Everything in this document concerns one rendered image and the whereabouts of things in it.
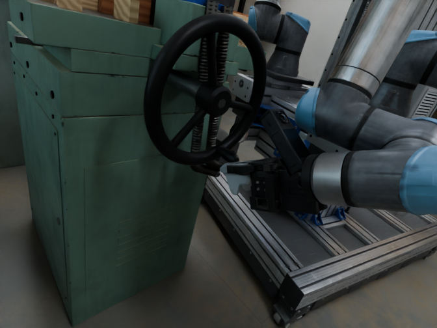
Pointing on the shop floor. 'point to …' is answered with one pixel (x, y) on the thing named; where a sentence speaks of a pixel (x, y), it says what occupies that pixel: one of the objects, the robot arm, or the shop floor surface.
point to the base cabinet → (105, 199)
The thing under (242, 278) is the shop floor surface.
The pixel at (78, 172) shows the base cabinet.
